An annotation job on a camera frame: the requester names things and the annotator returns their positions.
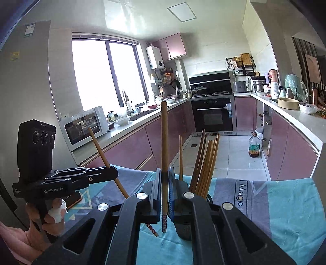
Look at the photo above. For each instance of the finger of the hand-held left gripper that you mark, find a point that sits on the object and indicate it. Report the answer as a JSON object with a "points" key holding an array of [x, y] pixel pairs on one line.
{"points": [[84, 171], [101, 177]]}

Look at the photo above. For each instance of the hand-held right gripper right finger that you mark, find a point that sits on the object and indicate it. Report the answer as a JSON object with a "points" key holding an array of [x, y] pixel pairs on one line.
{"points": [[172, 193]]}

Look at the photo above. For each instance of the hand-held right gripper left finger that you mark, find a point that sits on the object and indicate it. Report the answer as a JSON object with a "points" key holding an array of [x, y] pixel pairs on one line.
{"points": [[157, 193]]}

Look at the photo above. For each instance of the red-patterned wooden chopstick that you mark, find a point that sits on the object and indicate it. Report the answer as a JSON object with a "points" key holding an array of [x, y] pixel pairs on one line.
{"points": [[100, 150], [164, 132]]}

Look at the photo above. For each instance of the black mesh holder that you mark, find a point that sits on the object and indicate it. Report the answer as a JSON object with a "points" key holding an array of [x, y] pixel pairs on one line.
{"points": [[183, 231]]}

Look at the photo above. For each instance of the bunch of wooden chopsticks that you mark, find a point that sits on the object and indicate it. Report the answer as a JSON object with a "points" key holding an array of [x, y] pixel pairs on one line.
{"points": [[203, 168]]}

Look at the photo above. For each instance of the person's left forearm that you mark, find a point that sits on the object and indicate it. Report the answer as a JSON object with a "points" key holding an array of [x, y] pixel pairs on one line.
{"points": [[12, 242]]}

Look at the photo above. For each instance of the person's left hand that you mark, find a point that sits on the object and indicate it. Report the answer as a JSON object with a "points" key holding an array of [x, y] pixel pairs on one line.
{"points": [[54, 214]]}

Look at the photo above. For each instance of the black smartphone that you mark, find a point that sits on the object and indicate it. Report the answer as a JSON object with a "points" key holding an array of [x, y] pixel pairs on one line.
{"points": [[73, 198]]}

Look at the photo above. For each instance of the white countertop oven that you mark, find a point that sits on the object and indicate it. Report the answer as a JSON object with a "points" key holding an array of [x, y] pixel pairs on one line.
{"points": [[81, 128]]}

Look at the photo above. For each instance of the pink base cabinet run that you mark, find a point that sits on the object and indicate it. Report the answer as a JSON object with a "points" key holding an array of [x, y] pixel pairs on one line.
{"points": [[158, 135], [285, 147]]}

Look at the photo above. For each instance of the grey refrigerator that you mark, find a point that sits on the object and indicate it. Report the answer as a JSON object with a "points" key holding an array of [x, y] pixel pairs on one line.
{"points": [[25, 84]]}

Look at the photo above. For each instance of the black built-in oven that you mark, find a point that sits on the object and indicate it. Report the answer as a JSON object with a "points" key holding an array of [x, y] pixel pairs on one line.
{"points": [[212, 114]]}

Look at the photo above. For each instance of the cooking oil bottle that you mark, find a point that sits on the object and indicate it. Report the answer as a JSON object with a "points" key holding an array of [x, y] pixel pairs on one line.
{"points": [[254, 149]]}

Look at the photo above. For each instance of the kitchen window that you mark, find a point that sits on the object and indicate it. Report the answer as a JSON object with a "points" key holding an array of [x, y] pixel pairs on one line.
{"points": [[91, 74]]}

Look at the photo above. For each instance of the white bucket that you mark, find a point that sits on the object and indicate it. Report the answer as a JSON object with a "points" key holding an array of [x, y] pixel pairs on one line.
{"points": [[259, 133]]}

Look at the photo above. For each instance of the wok with lid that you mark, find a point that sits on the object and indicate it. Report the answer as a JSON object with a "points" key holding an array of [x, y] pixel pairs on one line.
{"points": [[199, 90]]}

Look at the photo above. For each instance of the hanging frying pan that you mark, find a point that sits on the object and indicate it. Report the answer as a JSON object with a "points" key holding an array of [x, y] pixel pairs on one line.
{"points": [[175, 84]]}

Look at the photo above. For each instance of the teal patterned tablecloth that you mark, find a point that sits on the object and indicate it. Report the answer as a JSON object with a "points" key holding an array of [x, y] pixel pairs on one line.
{"points": [[280, 216]]}

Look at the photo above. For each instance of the black range hood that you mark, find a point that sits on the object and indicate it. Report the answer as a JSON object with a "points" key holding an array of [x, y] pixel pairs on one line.
{"points": [[210, 80]]}

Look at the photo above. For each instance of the silver box appliance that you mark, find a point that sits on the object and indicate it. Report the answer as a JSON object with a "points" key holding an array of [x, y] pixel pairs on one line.
{"points": [[240, 87]]}

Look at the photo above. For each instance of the white water heater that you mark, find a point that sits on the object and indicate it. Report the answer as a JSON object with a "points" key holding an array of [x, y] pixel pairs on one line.
{"points": [[154, 58]]}

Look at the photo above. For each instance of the steel steamer pot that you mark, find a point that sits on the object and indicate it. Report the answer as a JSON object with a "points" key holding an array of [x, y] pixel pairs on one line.
{"points": [[258, 84]]}

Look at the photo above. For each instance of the white jar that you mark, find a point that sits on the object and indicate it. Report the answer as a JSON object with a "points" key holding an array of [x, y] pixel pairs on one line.
{"points": [[274, 89]]}

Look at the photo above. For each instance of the beige round tin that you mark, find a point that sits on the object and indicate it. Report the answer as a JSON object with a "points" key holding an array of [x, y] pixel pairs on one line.
{"points": [[287, 104]]}

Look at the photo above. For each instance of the pink kettle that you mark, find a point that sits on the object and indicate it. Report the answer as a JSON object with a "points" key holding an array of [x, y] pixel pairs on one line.
{"points": [[273, 76]]}

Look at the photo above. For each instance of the bowl in white bag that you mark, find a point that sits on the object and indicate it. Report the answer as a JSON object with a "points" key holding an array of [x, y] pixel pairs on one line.
{"points": [[308, 108]]}

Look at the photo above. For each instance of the teal plastic-covered fan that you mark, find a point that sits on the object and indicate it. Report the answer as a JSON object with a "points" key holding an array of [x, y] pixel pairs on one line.
{"points": [[295, 86]]}

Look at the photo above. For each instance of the ceiling light panel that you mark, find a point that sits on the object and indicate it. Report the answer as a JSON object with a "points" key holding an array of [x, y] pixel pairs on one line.
{"points": [[181, 12]]}

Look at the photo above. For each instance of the brown framed picture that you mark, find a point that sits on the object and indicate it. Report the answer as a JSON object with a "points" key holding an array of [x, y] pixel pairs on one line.
{"points": [[312, 68]]}

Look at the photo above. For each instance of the black wall rack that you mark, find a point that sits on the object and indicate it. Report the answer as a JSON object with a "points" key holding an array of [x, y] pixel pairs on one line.
{"points": [[244, 67]]}

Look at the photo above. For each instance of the pink wall cabinet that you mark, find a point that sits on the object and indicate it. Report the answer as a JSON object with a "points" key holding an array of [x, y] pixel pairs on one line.
{"points": [[174, 47]]}

